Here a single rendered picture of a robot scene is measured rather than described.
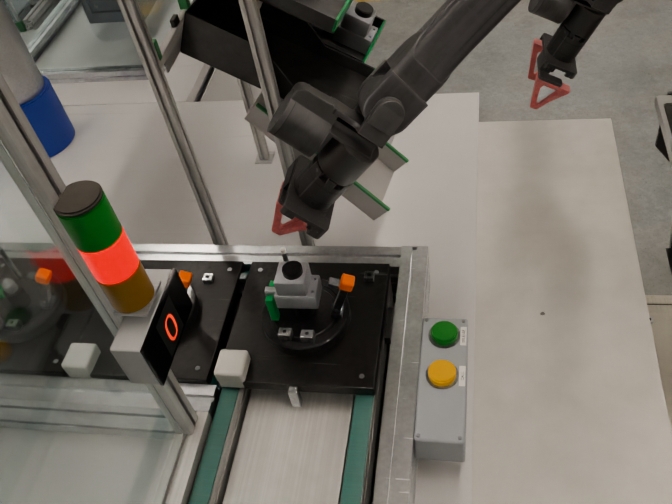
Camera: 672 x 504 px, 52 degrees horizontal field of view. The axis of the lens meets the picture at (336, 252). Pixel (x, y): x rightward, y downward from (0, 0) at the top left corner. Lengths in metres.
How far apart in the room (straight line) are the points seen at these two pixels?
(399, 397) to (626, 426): 0.34
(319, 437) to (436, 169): 0.67
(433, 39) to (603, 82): 2.49
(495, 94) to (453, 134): 1.61
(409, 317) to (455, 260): 0.23
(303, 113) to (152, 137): 0.99
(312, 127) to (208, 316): 0.46
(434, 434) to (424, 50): 0.51
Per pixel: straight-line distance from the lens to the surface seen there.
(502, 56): 3.42
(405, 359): 1.06
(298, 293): 1.02
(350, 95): 1.13
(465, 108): 1.64
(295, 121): 0.80
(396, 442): 0.99
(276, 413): 1.09
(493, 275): 1.28
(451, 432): 0.99
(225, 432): 1.06
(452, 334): 1.06
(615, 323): 1.24
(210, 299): 1.18
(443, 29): 0.80
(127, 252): 0.76
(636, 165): 2.85
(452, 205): 1.40
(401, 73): 0.80
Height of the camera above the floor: 1.83
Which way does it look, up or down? 47 degrees down
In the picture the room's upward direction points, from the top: 12 degrees counter-clockwise
